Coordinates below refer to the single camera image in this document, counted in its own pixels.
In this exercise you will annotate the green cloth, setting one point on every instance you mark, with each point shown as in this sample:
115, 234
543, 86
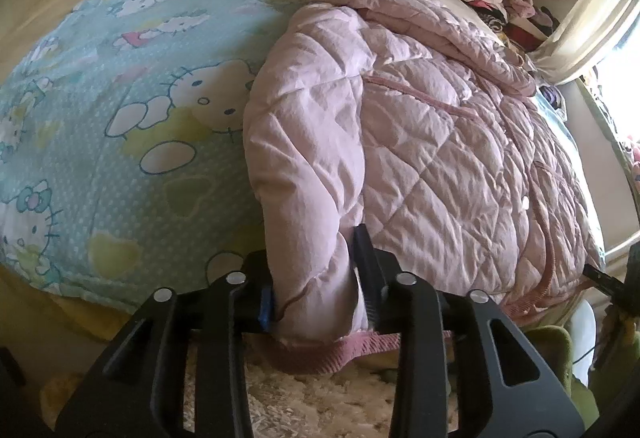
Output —
550, 353

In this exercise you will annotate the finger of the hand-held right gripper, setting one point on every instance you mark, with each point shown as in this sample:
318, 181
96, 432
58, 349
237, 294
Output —
602, 277

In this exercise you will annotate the green windowsill cover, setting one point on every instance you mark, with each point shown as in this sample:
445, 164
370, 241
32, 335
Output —
607, 118

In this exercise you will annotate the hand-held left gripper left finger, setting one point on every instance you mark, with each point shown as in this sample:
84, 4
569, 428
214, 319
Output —
266, 313

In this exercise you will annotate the cream curtain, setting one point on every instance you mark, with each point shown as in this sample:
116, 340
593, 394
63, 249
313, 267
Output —
590, 28

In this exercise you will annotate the window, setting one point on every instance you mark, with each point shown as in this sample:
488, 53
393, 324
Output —
625, 83

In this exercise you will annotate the white round stool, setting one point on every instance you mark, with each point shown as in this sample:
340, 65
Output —
582, 338

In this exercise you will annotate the pink quilted jacket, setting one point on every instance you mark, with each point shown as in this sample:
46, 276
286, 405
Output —
425, 143

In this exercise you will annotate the blue cartoon printed blanket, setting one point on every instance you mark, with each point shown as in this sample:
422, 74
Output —
125, 128

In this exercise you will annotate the cream fluffy rug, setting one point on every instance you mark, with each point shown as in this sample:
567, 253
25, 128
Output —
310, 398

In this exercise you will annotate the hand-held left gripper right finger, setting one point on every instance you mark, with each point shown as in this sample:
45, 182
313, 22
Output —
367, 278

